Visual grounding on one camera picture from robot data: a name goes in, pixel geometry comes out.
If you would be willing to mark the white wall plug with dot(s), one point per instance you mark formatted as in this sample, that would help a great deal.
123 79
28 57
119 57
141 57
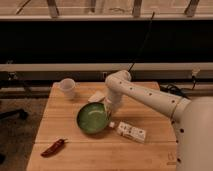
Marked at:
195 72

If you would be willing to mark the green ceramic bowl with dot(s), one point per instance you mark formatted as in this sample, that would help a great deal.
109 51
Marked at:
92 118

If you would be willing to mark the beige sponge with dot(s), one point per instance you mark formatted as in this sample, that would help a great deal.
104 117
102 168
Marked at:
97 97

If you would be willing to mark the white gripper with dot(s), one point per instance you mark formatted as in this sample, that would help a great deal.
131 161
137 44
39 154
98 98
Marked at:
111 104

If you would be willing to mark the white printed bottle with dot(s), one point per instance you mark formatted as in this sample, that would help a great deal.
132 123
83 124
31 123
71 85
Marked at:
126 130

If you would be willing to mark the red chili pepper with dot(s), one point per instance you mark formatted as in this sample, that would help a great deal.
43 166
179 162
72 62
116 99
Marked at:
54 148

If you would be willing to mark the black office chair base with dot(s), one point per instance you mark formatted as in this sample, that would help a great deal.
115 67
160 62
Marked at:
20 112

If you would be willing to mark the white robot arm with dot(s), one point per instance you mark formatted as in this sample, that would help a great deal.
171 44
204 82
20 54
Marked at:
192 119

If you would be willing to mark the white plastic cup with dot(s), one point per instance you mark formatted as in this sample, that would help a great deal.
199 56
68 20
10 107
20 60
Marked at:
67 87

